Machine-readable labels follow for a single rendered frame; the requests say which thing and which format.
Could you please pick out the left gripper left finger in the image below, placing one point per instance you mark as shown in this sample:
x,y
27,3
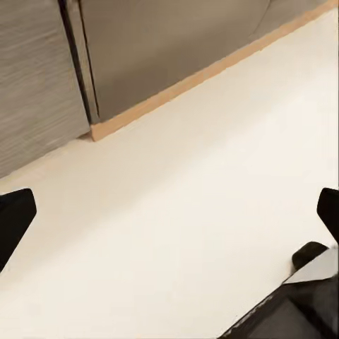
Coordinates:
x,y
17,211

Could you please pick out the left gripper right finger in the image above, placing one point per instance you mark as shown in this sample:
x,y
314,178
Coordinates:
x,y
328,210

